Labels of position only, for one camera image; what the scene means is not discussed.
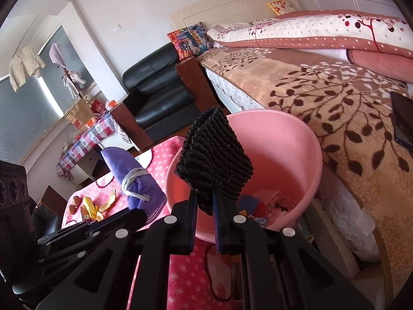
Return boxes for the black leather sofa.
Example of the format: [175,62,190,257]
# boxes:
[30,205,65,233]

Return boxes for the wooden coat rack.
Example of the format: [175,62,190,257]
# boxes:
[60,66,86,104]

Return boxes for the black foam fruit net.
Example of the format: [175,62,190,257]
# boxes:
[175,106,255,215]

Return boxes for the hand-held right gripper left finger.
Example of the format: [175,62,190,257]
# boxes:
[37,190,199,310]

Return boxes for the orange peel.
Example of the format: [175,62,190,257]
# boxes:
[98,189,117,214]

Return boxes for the black smartphone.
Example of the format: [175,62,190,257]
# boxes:
[390,91,413,151]

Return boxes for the dark wooden side cabinet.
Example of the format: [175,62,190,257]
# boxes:
[176,56,223,117]

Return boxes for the white table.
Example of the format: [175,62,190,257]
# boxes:
[69,136,112,181]

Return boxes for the white garment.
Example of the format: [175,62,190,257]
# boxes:
[63,69,87,99]

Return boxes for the bed with floral blanket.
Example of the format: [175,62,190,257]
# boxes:
[197,48,413,298]

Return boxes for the brown wooden side table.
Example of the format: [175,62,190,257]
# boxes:
[40,185,68,217]

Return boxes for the floral pink white quilt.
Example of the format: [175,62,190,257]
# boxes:
[206,9,413,83]

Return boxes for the colourful printed pillow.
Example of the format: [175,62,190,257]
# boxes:
[167,22,213,61]

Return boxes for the yellow floral pillow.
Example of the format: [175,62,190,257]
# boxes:
[267,1,296,16]

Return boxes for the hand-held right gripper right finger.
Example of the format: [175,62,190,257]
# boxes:
[212,185,376,310]

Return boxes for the black leather armchair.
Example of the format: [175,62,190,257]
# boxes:
[123,43,196,130]

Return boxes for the large window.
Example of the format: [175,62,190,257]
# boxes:
[0,24,97,165]

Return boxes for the checkered cloth side table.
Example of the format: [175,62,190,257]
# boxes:
[56,114,117,176]

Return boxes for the cream bed headboard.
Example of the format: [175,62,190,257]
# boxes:
[169,0,302,36]

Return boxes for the cream knitted sweater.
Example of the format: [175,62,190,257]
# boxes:
[9,46,46,92]

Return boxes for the purple cloth slipper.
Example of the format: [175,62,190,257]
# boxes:
[101,147,168,223]

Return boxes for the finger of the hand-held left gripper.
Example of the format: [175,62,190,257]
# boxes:
[37,222,97,247]
[87,209,147,234]

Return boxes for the pale purple cloth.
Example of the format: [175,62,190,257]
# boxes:
[49,43,67,68]

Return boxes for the gold foil wrapper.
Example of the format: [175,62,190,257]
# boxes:
[80,196,104,222]

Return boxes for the brown paper bag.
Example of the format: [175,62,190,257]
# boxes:
[66,101,94,130]

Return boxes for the pink plastic bucket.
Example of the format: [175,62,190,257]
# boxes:
[166,110,323,243]

